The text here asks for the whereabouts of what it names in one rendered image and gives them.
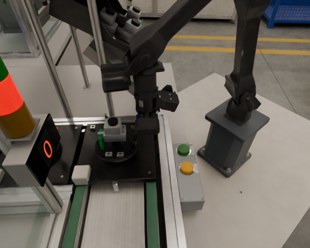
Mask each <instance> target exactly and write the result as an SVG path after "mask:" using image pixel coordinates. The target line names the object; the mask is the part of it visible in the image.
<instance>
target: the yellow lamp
mask: <svg viewBox="0 0 310 248"><path fill-rule="evenodd" d="M35 124H36V123H35V121H34V119H33V117H32V115H31V113H30V111H29V109H28V107H27V106H26V104H25V102H23V105H22V106H21V107H20V108H19V109H18V110H16V111H15V112H13V113H10V114H8V115H4V116H0V130H1V131H2V133H3V134H4V136H5V137H7V138H10V139H17V138H21V137H24V136H26V135H28V134H29V133H31V132H32V131H33V130H34V128H35Z"/></svg>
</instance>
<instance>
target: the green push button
mask: <svg viewBox="0 0 310 248"><path fill-rule="evenodd" d="M189 151H190V148H189V146H188V145H185V144H181V145H179V146H178V153H179V154H181V155H187V154H189Z"/></svg>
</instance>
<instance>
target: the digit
mask: <svg viewBox="0 0 310 248"><path fill-rule="evenodd" d="M37 149H38V151H39V152H40V154H41V156H42V157H43V159H44V161H45V162H46V164H47V166H48V168H49V167H50V164H51V161H52V158H53V155H54V152H55V150H56V148H55V146H54V144H53V142H52V140H51V138H50V136H49V134H48V132H47V130H46V129H45V131H44V133H43V135H42V138H41V140H40V142H39V144H38V147H37Z"/></svg>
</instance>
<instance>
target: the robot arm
mask: <svg viewBox="0 0 310 248"><path fill-rule="evenodd" d="M211 1H212V0H177V1H176V2H175V3H174V4H173V5H172V6H171V7H170V8H169V9H168V10H167V11H166V12H165V13H164V14H163V15H162V16H161V17H160V18H159V19H158V20H157V21H155V22H154V23H153V24H150V25H148V26H145V27H144V28H142V29H141V30H140V31H138V32H137V33H136V34H134V35H133V36H132V38H131V39H130V41H129V49H128V50H127V52H126V53H125V55H124V57H123V61H124V62H123V63H115V64H101V65H100V70H101V76H102V88H103V91H104V93H110V92H119V91H127V90H129V86H131V80H130V76H131V75H133V82H134V99H135V101H136V112H137V113H138V114H136V120H135V134H136V135H143V134H159V132H160V127H159V119H158V114H157V113H158V112H160V109H162V110H167V111H171V112H175V111H176V109H177V107H178V105H179V103H180V102H179V98H178V95H177V94H176V92H173V89H172V86H171V85H166V86H165V87H164V88H163V89H162V90H160V91H159V90H158V89H159V87H158V86H156V73H157V72H164V71H165V69H164V67H163V64H162V62H160V61H159V60H158V58H159V57H160V56H161V55H162V53H163V52H164V50H165V48H166V46H167V44H168V42H169V41H170V39H171V38H172V37H173V36H174V35H175V34H176V33H177V32H178V31H180V30H181V29H182V28H183V27H184V26H185V25H186V24H187V23H188V22H189V21H190V20H191V19H192V18H193V17H195V16H196V15H197V14H198V13H199V12H200V11H201V10H202V9H203V8H204V7H205V6H206V5H207V4H208V3H210V2H211ZM233 1H234V4H235V7H236V11H237V14H238V20H237V33H236V45H235V57H234V69H233V71H232V72H231V74H230V75H225V84H224V86H225V88H226V89H227V91H228V92H229V93H230V95H231V96H232V98H231V100H230V101H229V102H228V105H227V108H226V113H225V114H224V115H223V116H224V117H226V118H228V119H229V120H231V121H232V122H234V123H236V124H237V125H239V126H242V125H243V124H244V123H246V122H247V121H248V120H249V119H251V118H252V115H251V113H252V111H253V110H256V109H258V107H259V106H260V105H261V103H260V102H259V100H258V99H257V98H256V97H255V96H256V84H255V80H254V77H253V73H252V72H253V65H254V59H255V53H256V46H257V40H258V34H259V27H260V21H261V16H262V14H263V13H264V12H265V10H266V9H267V7H268V6H269V5H270V3H271V0H233ZM156 112H157V113H156Z"/></svg>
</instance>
